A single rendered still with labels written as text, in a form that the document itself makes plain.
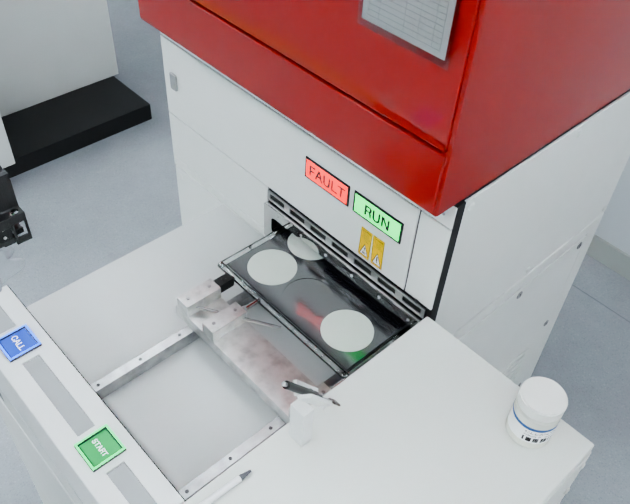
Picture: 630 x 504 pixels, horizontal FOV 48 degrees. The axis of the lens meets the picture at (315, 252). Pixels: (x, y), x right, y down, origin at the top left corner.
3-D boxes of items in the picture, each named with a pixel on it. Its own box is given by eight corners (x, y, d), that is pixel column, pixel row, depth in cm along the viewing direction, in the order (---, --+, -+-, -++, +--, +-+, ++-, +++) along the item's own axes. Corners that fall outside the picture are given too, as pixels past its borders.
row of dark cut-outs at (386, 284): (269, 197, 152) (269, 188, 150) (424, 317, 130) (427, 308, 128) (267, 198, 151) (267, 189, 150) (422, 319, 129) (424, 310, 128)
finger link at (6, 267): (35, 287, 111) (21, 245, 104) (-1, 306, 108) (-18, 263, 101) (26, 276, 112) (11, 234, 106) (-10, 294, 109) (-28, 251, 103)
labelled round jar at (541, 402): (522, 402, 115) (538, 367, 109) (559, 431, 112) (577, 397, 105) (496, 427, 112) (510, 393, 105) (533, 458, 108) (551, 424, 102)
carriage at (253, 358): (209, 295, 144) (208, 285, 142) (334, 412, 126) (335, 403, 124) (176, 314, 140) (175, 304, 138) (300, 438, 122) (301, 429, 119)
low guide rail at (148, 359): (290, 271, 154) (290, 261, 152) (296, 276, 153) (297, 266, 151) (83, 400, 128) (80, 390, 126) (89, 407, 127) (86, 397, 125)
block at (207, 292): (211, 287, 141) (210, 277, 139) (221, 297, 140) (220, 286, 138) (177, 307, 137) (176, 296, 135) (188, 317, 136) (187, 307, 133)
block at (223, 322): (236, 310, 137) (235, 300, 135) (247, 321, 136) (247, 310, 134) (202, 331, 133) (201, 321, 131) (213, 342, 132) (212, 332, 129)
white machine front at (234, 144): (182, 159, 180) (167, 10, 152) (425, 356, 139) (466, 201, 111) (172, 164, 178) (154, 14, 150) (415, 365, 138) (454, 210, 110)
